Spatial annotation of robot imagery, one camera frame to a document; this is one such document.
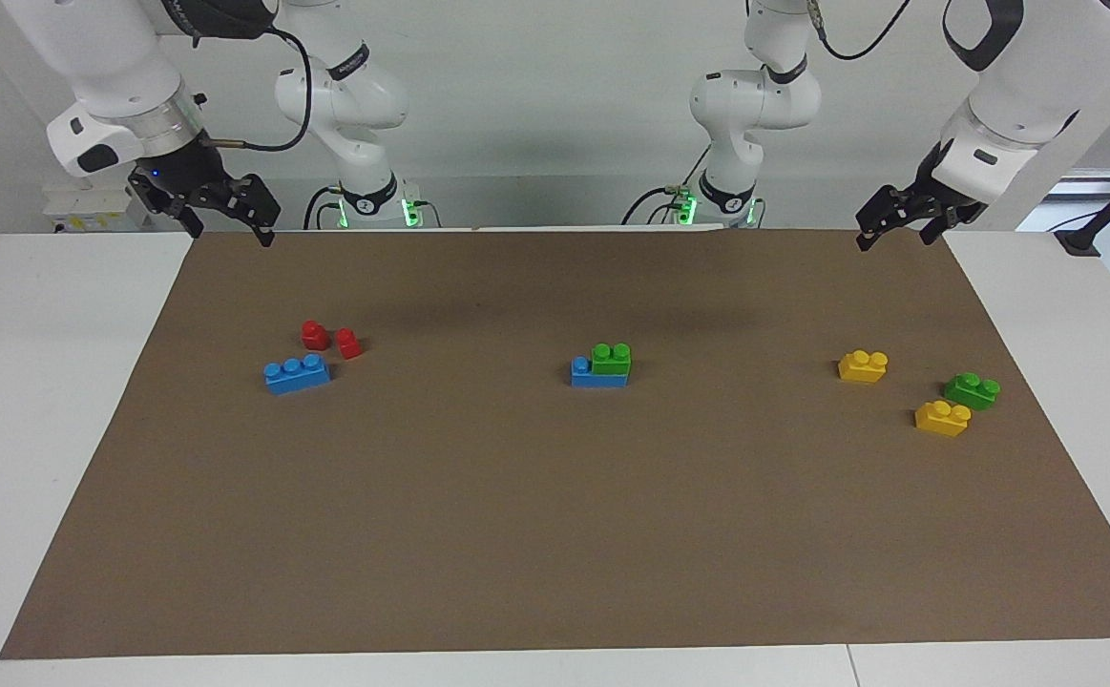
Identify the red one-stud toy brick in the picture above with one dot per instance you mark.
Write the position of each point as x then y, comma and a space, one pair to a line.
349, 345
314, 336

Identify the white wall socket box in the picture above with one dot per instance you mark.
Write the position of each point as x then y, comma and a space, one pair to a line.
87, 208

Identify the yellow two-stud toy brick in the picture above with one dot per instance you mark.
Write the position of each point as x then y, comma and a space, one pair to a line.
941, 421
862, 367

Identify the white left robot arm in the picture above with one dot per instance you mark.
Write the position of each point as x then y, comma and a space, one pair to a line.
1041, 57

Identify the green two-stud toy brick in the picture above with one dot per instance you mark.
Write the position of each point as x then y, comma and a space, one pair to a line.
970, 393
612, 361

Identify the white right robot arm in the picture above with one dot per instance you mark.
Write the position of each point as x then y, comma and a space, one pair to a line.
106, 57

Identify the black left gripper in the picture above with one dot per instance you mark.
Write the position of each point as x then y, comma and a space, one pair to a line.
951, 186

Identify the black camera stand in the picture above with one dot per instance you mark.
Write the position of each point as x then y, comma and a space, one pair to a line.
1103, 215

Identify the blue three-stud toy brick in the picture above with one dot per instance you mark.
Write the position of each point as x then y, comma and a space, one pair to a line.
297, 377
585, 376

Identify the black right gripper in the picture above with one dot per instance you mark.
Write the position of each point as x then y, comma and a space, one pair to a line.
182, 176

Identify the brown table mat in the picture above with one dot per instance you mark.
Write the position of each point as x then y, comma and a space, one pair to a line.
554, 525

